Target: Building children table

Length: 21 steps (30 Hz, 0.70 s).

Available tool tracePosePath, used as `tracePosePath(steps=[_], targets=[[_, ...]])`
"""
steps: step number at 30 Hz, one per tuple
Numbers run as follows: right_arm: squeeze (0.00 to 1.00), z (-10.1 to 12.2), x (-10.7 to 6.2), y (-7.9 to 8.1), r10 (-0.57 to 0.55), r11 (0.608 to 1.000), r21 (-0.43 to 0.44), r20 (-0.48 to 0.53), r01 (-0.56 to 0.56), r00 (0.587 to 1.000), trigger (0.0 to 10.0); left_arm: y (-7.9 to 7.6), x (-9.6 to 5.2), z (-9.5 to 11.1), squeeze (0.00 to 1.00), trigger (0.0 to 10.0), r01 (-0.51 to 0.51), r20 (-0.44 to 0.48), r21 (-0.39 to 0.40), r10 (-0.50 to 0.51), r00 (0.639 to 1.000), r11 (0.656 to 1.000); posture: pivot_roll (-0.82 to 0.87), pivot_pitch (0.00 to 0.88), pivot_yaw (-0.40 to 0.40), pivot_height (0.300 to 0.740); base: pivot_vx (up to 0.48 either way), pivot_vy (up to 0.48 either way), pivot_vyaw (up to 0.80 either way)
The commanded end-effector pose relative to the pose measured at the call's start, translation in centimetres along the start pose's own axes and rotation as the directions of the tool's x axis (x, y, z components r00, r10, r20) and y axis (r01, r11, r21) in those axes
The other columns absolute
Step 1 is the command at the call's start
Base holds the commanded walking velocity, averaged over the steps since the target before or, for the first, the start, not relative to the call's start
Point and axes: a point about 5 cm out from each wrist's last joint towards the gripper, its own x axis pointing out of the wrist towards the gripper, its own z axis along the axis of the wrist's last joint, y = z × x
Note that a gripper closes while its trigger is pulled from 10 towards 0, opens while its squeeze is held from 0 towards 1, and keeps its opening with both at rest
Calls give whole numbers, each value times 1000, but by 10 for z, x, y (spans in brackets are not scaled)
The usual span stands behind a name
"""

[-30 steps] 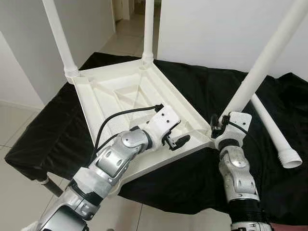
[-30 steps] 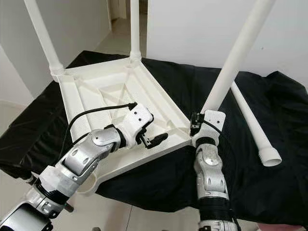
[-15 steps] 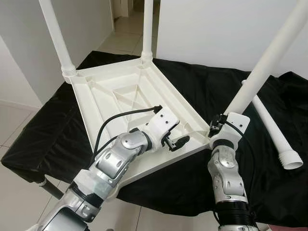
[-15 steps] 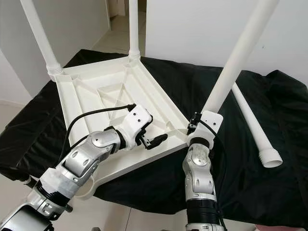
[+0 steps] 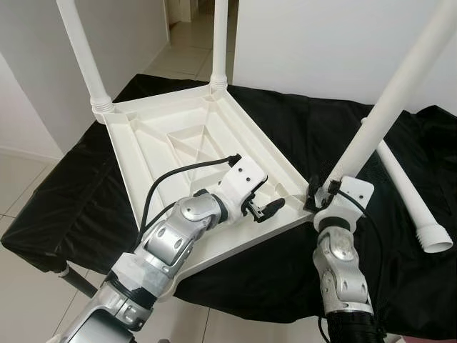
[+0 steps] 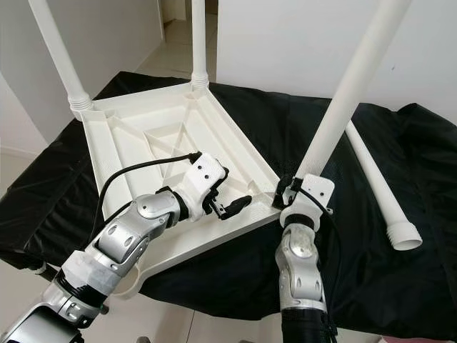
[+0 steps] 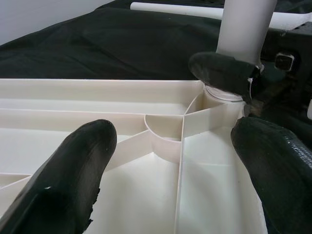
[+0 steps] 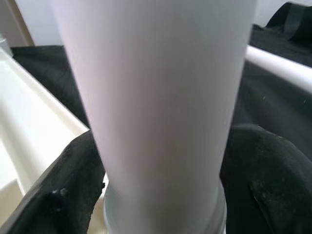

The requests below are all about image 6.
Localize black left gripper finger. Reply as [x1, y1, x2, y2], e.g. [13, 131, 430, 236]
[218, 195, 253, 220]

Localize white plastic table leg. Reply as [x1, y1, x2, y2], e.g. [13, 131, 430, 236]
[29, 0, 94, 113]
[293, 0, 413, 184]
[346, 121, 423, 251]
[189, 0, 211, 90]

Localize white plastic table top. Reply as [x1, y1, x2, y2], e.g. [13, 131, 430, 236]
[71, 75, 284, 301]

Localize black fabric table cover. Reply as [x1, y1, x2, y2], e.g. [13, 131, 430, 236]
[0, 71, 457, 340]

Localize black metal table leg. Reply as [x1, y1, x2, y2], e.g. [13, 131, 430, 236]
[36, 263, 59, 282]

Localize pink plastic stool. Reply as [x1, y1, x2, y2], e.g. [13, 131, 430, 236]
[378, 334, 457, 343]

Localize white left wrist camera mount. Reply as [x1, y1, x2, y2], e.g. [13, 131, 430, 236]
[177, 154, 229, 220]

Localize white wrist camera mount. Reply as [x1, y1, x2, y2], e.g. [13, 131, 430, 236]
[278, 174, 336, 229]
[177, 154, 229, 220]

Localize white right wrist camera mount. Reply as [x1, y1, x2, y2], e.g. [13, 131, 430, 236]
[278, 174, 336, 229]

